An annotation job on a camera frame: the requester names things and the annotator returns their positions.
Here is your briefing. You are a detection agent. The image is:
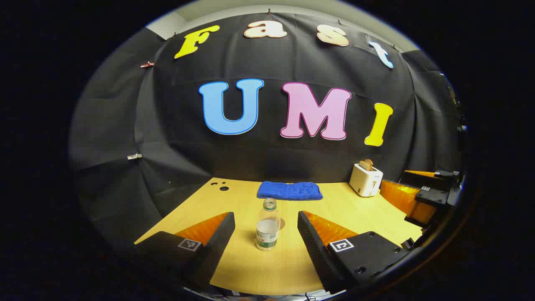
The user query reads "black backdrop cloth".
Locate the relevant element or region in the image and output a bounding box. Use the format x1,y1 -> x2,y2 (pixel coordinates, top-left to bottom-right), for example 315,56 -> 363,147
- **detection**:
69,12 -> 464,251

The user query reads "white toaster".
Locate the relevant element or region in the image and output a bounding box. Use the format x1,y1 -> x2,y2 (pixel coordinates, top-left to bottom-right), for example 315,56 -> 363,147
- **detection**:
349,163 -> 383,197

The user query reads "clear plastic water bottle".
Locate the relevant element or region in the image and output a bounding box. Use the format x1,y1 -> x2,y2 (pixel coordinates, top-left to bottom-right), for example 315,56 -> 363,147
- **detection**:
256,199 -> 281,251

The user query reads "blue folded towel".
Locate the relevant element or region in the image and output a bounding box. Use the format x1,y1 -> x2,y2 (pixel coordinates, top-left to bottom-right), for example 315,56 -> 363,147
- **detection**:
257,181 -> 323,201

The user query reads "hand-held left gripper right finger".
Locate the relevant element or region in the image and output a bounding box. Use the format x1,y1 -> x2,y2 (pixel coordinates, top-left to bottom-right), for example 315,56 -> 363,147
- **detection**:
298,211 -> 412,293

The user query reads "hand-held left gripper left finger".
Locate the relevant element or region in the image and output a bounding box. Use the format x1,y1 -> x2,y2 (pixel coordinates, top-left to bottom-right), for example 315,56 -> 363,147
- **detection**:
134,212 -> 235,291

